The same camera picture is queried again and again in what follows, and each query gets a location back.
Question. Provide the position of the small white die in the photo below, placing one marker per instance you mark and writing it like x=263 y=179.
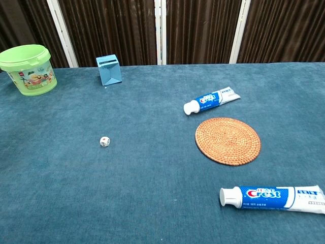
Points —
x=104 y=141

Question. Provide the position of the blue velvet tablecloth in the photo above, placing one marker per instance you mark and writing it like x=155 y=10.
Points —
x=142 y=162

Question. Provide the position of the small Crest toothpaste tube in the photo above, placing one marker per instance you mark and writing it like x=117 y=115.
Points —
x=210 y=101

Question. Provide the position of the round woven rattan coaster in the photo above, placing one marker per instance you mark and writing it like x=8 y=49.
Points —
x=227 y=141

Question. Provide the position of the light blue paper box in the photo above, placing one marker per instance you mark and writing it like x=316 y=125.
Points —
x=109 y=72

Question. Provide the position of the large Crest toothpaste tube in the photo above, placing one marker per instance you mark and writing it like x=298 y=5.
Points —
x=271 y=197

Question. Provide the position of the green plastic toy bucket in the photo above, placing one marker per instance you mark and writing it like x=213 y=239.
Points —
x=29 y=73

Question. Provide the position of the brown folding screen with white frame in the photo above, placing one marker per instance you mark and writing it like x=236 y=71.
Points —
x=162 y=30

